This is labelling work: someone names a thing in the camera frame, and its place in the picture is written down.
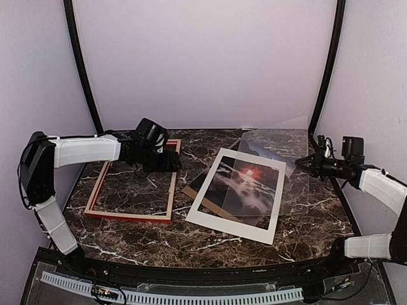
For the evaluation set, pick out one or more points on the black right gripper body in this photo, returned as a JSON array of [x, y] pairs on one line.
[[330, 169]]

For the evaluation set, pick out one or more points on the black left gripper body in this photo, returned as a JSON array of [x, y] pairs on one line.
[[152, 162]]

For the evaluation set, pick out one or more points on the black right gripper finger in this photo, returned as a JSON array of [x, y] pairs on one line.
[[308, 160], [311, 170]]

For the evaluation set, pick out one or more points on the clear acrylic sheet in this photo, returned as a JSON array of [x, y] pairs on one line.
[[284, 142]]

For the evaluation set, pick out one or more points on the landscape sunset photo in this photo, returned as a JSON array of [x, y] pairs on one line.
[[241, 191]]

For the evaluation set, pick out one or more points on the wooden picture frame red edge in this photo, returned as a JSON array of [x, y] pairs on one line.
[[122, 192]]

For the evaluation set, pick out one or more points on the white mat board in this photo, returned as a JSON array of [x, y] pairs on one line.
[[265, 236]]

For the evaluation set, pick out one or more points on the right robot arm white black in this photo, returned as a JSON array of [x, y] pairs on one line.
[[380, 185]]

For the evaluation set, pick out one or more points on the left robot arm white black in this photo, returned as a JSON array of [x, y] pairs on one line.
[[43, 154]]

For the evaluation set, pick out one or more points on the small green circuit board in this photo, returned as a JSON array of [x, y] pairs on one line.
[[103, 292]]

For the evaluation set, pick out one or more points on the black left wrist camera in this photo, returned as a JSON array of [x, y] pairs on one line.
[[151, 135]]

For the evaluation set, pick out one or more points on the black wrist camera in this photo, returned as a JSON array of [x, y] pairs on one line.
[[151, 135], [352, 146]]

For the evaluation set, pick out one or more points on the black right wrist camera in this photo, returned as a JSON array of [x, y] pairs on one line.
[[352, 146]]

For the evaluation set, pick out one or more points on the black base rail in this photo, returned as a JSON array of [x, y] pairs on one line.
[[314, 274]]

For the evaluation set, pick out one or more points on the grey slotted cable duct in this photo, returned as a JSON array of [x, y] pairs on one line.
[[126, 296]]

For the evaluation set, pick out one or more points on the right black enclosure post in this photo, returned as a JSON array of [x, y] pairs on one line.
[[329, 66]]

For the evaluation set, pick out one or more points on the black enclosure post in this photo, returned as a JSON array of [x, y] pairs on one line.
[[80, 65], [329, 66]]

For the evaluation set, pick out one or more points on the left black enclosure post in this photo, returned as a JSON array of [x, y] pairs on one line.
[[80, 65]]

